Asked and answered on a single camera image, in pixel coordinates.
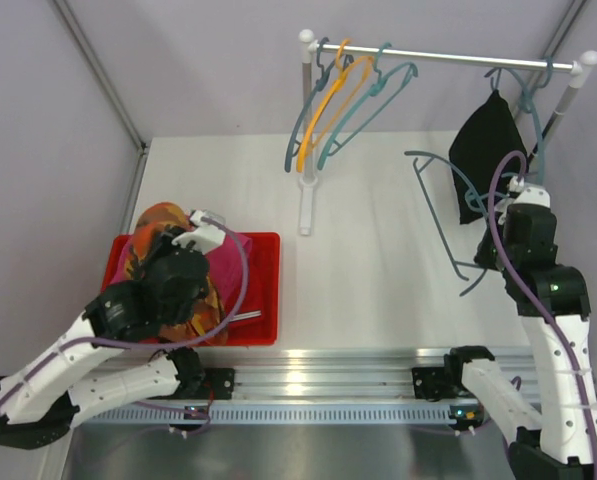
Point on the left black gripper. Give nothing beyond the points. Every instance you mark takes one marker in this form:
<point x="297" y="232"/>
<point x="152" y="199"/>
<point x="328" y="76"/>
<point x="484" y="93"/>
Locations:
<point x="163" y="246"/>

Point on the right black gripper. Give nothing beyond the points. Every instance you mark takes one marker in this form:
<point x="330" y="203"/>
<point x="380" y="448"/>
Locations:
<point x="482" y="255"/>

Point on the pink trousers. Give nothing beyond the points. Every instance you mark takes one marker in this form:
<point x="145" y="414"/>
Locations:
<point x="225" y="264"/>

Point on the orange camouflage trousers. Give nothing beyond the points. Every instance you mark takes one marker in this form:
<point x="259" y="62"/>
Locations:
<point x="161" y="217"/>

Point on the teal hanger of camouflage trousers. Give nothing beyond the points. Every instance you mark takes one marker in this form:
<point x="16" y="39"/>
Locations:
<point x="435" y="176"/>

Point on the black trousers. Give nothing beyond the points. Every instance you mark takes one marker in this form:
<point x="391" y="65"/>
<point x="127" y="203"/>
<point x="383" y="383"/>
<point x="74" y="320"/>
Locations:
<point x="488" y="135"/>

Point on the teal hanger of newspaper trousers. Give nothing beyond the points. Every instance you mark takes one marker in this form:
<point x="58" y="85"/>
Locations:
<point x="309" y="45"/>

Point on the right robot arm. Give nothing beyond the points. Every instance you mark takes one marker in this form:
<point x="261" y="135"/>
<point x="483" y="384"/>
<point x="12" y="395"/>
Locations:
<point x="557" y="440"/>

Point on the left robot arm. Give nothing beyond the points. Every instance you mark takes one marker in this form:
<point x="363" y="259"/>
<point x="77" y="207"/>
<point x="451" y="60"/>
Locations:
<point x="58" y="392"/>

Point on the red plastic tray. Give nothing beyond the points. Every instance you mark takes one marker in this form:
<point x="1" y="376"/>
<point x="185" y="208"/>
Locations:
<point x="222" y="338"/>

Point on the white metal clothes rack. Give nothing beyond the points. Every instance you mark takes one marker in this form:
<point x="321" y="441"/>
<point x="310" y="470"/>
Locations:
<point x="346" y="56"/>

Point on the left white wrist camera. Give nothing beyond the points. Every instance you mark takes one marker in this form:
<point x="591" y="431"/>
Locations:
<point x="205" y="235"/>

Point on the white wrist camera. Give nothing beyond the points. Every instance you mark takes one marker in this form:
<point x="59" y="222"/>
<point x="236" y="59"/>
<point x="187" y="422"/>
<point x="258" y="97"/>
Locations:
<point x="205" y="235"/>
<point x="522" y="192"/>

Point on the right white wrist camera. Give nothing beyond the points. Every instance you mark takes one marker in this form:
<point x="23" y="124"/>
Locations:
<point x="522" y="192"/>

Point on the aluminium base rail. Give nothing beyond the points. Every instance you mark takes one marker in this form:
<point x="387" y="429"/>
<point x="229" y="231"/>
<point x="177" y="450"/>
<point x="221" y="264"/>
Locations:
<point x="266" y="374"/>

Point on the perforated cable duct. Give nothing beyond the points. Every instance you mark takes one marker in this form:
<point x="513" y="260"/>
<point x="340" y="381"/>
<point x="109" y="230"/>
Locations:
<point x="299" y="414"/>

